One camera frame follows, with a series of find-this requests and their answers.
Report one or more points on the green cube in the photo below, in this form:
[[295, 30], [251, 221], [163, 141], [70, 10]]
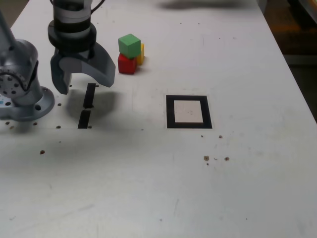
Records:
[[128, 45]]

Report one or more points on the black tape strip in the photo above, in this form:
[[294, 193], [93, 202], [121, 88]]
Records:
[[89, 96]]

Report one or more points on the red cube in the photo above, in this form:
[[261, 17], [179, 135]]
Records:
[[126, 65]]

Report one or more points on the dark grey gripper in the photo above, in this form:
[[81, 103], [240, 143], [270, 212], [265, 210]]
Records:
[[74, 54]]

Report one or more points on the yellow cube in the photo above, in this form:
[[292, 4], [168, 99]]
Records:
[[141, 55]]

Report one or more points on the black tape square outline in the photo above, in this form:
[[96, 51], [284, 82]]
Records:
[[171, 111]]

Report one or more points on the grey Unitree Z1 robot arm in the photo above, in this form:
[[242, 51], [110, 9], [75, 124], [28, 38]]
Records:
[[22, 104]]

